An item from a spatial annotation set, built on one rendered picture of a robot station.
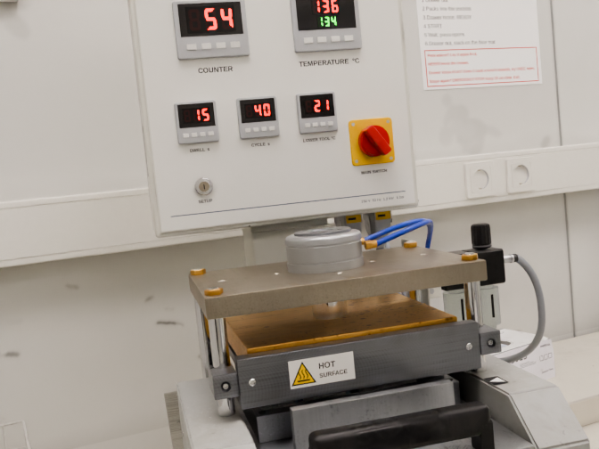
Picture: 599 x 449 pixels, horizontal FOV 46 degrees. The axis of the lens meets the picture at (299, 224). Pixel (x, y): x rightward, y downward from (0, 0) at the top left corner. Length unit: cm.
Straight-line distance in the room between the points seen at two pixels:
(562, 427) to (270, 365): 25
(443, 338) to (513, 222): 90
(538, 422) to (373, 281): 18
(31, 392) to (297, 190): 59
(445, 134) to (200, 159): 73
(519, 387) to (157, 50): 53
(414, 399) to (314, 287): 13
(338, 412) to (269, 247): 31
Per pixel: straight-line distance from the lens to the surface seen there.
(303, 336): 67
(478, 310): 71
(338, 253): 70
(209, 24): 85
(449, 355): 69
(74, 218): 116
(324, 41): 88
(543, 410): 67
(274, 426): 67
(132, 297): 123
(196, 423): 66
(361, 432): 57
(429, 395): 66
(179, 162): 84
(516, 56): 159
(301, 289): 64
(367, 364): 66
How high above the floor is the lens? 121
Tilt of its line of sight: 4 degrees down
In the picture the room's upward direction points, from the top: 6 degrees counter-clockwise
